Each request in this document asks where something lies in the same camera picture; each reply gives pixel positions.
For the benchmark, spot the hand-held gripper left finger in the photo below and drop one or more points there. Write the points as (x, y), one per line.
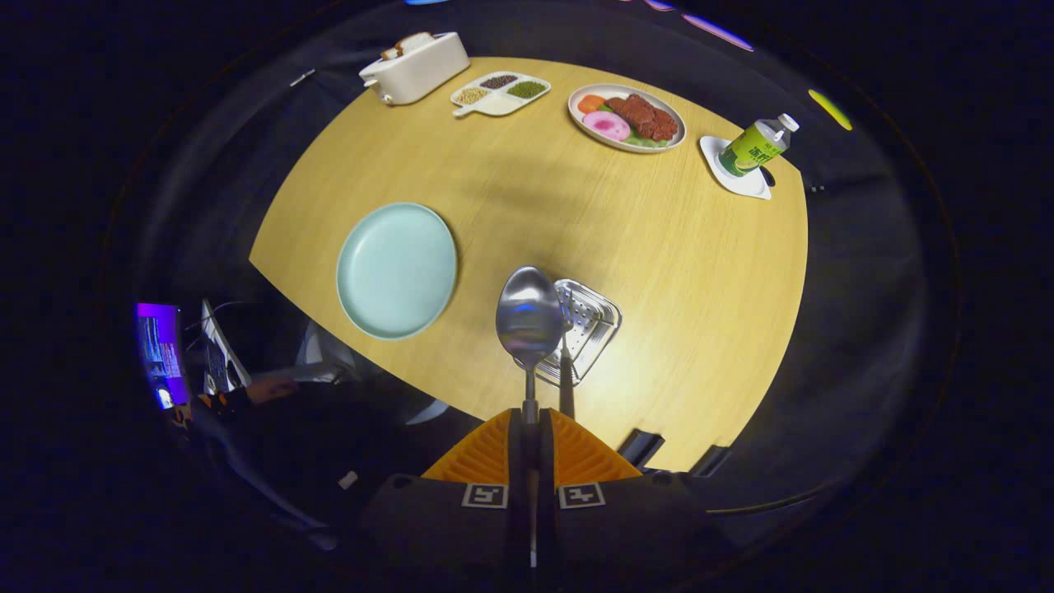
(515, 445)

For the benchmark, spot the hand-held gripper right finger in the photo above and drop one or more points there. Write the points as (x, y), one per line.
(547, 449)

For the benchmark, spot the perforated metal basket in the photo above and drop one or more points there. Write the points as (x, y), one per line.
(593, 317)

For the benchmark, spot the small white tag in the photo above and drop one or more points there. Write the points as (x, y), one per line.
(347, 479)

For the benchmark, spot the mint green plate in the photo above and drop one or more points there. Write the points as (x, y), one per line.
(395, 272)

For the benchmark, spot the white chair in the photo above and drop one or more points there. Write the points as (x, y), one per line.
(317, 354)

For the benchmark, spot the open laptop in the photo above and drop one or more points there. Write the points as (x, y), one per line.
(218, 354)

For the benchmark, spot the green lettuce leaf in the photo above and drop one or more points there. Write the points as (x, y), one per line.
(646, 142)

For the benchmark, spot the white coaster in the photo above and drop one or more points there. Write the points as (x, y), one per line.
(745, 188)

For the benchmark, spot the white oval food plate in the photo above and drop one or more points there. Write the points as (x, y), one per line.
(576, 122)

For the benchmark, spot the pink radish slice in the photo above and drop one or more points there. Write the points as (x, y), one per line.
(607, 125)

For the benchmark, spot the white divided condiment dish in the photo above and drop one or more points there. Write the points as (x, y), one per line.
(498, 104)

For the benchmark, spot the orange carrot slice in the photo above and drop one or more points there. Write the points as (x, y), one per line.
(591, 104)

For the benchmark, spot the brown meat slices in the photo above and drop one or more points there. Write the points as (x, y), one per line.
(646, 115)

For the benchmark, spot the black table grommet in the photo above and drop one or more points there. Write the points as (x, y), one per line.
(767, 176)

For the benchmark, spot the yellow beans heap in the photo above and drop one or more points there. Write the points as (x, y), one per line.
(471, 95)

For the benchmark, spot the green beans heap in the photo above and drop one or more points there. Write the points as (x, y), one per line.
(527, 89)

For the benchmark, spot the dark beans heap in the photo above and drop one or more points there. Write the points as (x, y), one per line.
(498, 81)

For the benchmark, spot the green label drink bottle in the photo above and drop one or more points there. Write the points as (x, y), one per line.
(753, 148)

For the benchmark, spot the purple lit monitor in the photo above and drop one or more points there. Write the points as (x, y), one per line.
(160, 354)

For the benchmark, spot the cream white toaster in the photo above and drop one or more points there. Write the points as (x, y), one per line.
(420, 74)

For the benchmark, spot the toast slice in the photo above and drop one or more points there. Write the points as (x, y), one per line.
(391, 52)
(416, 39)

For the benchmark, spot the silver cloth clip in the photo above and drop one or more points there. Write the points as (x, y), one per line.
(301, 77)

